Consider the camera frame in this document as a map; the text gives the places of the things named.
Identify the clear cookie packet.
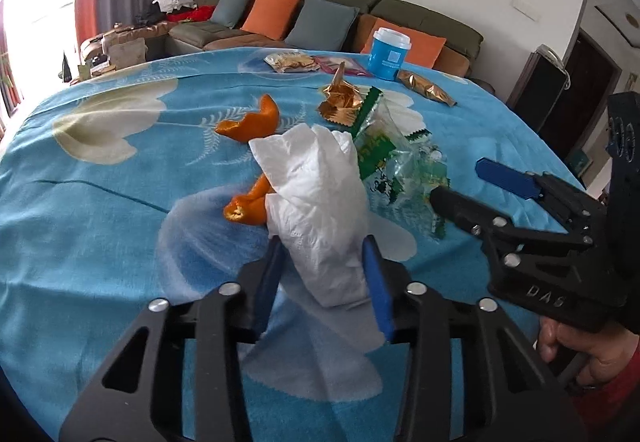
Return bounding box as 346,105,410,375
263,51,320,74

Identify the grey blue pillow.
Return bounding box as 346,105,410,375
285,0,361,52
210,0,257,29

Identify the black clothes pile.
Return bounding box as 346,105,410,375
132,5,166,23

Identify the orange peel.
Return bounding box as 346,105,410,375
222,172,273,227
215,94,280,144

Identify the green snack wrapper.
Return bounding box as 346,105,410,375
350,87,433,180

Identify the orange pillow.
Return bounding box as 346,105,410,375
360,25,447,70
241,0,304,40

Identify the person's right hand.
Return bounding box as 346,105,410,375
537,315,640,390

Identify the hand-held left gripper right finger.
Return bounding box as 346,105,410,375
361,235,583,442

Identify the white tissue paper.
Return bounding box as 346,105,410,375
248,123,373,308

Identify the bright balcony window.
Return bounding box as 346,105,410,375
0,0,86,123

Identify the group of jars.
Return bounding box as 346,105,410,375
57,50,116,83

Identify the red cloth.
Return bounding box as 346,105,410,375
166,6,216,23

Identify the gold snack packet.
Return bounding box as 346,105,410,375
396,70,457,108

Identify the blue cup with white lid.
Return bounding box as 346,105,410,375
367,27,412,82

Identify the gold foil wrapper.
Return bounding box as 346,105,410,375
317,62,366,123

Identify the grey framed black panel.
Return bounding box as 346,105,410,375
507,45,571,133

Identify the dark wooden door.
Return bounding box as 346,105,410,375
562,28,623,163

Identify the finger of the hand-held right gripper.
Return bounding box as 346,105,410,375
475,157,607,224
430,186,594,253

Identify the brown leather ottoman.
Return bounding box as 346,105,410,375
80,20,176,63

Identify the clear green printed wrapper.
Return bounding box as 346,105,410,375
372,145,451,240

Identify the pink packet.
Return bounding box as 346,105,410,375
311,55,373,78

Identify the blue floral blanket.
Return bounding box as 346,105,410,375
0,46,588,442

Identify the beige printed bag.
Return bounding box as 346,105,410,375
107,40,148,68

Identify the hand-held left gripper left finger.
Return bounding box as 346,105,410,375
59,237,286,442

